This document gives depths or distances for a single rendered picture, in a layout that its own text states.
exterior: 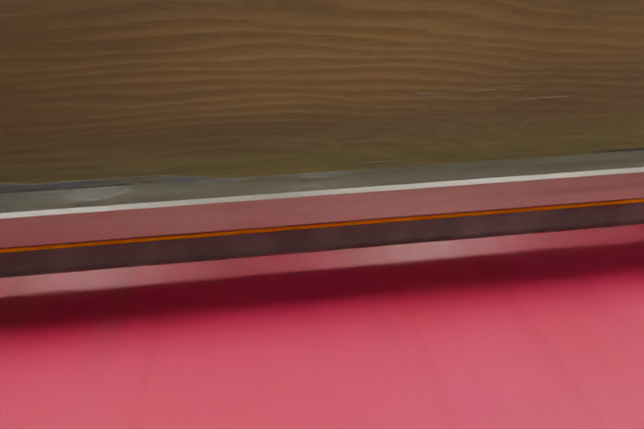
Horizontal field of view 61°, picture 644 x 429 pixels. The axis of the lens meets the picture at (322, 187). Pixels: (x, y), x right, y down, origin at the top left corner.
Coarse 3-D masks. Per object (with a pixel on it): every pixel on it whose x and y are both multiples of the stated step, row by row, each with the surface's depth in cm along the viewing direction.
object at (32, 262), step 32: (384, 224) 18; (416, 224) 18; (448, 224) 18; (480, 224) 18; (512, 224) 18; (544, 224) 19; (576, 224) 19; (608, 224) 19; (0, 256) 16; (32, 256) 17; (64, 256) 17; (96, 256) 17; (128, 256) 17; (160, 256) 17; (192, 256) 17; (224, 256) 18; (256, 256) 18
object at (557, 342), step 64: (384, 256) 19; (448, 256) 19; (512, 256) 19; (576, 256) 19; (640, 256) 19; (384, 320) 16; (448, 320) 16; (512, 320) 16; (576, 320) 16; (640, 320) 16; (448, 384) 14; (512, 384) 13; (576, 384) 13; (640, 384) 13
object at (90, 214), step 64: (64, 192) 15; (128, 192) 15; (192, 192) 14; (256, 192) 14; (320, 192) 14; (384, 192) 15; (448, 192) 15; (512, 192) 15; (576, 192) 15; (640, 192) 16
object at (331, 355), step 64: (320, 256) 19; (0, 320) 16; (64, 320) 16; (128, 320) 16; (192, 320) 16; (256, 320) 16; (320, 320) 16; (0, 384) 14; (64, 384) 14; (128, 384) 14; (192, 384) 14; (256, 384) 14; (320, 384) 14; (384, 384) 14
